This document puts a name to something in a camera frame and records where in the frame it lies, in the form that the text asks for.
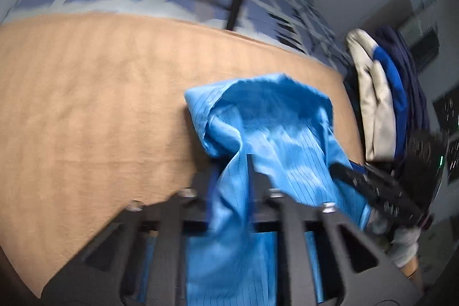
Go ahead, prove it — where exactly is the tan blanket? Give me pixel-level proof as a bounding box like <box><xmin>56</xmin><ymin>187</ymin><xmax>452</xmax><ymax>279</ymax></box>
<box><xmin>0</xmin><ymin>13</ymin><xmax>364</xmax><ymax>299</ymax></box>

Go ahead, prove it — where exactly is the black wire rack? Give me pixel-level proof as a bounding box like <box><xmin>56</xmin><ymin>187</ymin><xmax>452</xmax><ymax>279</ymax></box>
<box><xmin>398</xmin><ymin>0</ymin><xmax>442</xmax><ymax>72</ymax></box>

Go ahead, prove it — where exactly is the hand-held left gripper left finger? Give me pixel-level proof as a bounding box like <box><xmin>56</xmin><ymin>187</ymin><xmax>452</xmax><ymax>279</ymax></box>
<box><xmin>39</xmin><ymin>166</ymin><xmax>219</xmax><ymax>306</ymax></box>

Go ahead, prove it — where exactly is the person's right hand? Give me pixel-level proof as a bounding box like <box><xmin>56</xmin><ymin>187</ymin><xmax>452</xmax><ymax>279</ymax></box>
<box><xmin>369</xmin><ymin>211</ymin><xmax>419</xmax><ymax>269</ymax></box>

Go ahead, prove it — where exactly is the navy folded garment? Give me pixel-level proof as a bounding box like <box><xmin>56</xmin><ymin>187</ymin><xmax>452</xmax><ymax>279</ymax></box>
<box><xmin>375</xmin><ymin>24</ymin><xmax>431</xmax><ymax>135</ymax></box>

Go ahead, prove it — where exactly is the pile of folded clothes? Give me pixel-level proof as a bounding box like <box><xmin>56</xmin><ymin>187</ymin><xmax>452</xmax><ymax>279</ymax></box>
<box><xmin>345</xmin><ymin>28</ymin><xmax>397</xmax><ymax>161</ymax></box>

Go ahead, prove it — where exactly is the royal blue folded garment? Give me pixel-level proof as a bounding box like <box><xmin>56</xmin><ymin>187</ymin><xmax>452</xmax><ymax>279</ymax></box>
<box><xmin>373</xmin><ymin>48</ymin><xmax>409</xmax><ymax>159</ymax></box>

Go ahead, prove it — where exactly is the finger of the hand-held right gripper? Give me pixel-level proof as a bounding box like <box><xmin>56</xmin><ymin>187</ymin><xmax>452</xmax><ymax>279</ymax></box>
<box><xmin>330</xmin><ymin>163</ymin><xmax>395</xmax><ymax>211</ymax></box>

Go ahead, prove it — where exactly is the dark cabinet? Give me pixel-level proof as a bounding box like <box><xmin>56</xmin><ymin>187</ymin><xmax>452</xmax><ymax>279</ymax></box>
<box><xmin>432</xmin><ymin>85</ymin><xmax>459</xmax><ymax>181</ymax></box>

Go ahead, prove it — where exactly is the person's right forearm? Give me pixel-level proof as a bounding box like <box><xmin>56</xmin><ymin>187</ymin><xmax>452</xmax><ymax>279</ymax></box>
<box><xmin>400</xmin><ymin>254</ymin><xmax>424</xmax><ymax>287</ymax></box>

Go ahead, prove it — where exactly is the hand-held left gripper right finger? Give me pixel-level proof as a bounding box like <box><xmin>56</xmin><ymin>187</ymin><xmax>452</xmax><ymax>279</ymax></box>
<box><xmin>247</xmin><ymin>153</ymin><xmax>424</xmax><ymax>306</ymax></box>

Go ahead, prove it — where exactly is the light blue striped garment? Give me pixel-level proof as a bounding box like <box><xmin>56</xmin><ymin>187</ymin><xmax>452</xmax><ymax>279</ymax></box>
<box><xmin>138</xmin><ymin>73</ymin><xmax>374</xmax><ymax>306</ymax></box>

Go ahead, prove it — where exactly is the black folded garment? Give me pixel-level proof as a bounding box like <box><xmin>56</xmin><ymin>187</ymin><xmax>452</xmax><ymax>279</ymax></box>
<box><xmin>342</xmin><ymin>71</ymin><xmax>368</xmax><ymax>158</ymax></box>

